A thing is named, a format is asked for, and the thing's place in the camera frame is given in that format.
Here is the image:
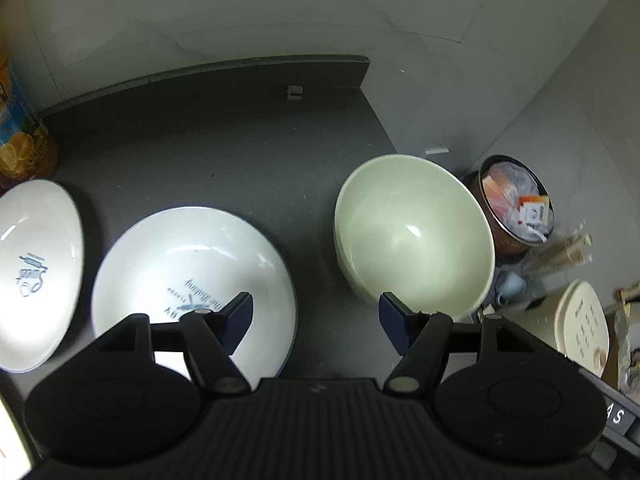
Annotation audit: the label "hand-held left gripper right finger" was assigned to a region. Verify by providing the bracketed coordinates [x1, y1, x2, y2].
[378, 291, 538, 392]

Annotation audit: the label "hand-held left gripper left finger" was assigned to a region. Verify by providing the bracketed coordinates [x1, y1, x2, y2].
[95, 291, 253, 395]

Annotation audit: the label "pale green bowl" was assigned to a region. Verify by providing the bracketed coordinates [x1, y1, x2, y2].
[334, 154, 497, 322]

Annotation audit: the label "white plate with blue print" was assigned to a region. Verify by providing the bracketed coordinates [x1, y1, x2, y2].
[91, 206, 298, 391]
[0, 179, 84, 374]

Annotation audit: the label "grey blue plastic object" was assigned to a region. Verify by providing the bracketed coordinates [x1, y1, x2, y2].
[492, 267, 529, 307]

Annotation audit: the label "brown trash bin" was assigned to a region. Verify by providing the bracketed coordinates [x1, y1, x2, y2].
[462, 155, 556, 261]

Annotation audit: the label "white trash bag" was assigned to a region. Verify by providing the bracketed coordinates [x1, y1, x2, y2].
[482, 160, 553, 245]

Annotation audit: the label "pale wooden sticks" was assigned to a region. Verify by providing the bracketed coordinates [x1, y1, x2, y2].
[525, 232, 594, 277]

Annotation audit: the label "cream rice cooker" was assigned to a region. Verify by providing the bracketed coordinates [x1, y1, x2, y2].
[554, 280, 611, 376]

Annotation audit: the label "black lettered box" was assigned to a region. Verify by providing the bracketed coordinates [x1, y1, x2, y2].
[595, 380, 640, 461]

